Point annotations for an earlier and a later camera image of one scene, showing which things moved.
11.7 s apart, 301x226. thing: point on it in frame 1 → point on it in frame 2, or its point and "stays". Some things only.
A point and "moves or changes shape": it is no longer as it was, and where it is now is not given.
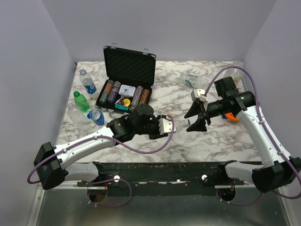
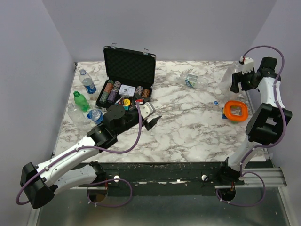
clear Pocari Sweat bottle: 178,125 moves or changes shape
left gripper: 157,135 → 148,125
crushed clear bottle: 77,117 stays
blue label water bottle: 87,82 stays
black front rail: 163,178 stays
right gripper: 204,113 → 238,78
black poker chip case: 130,76 stays
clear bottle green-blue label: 193,80 stays
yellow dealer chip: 127,102 stays
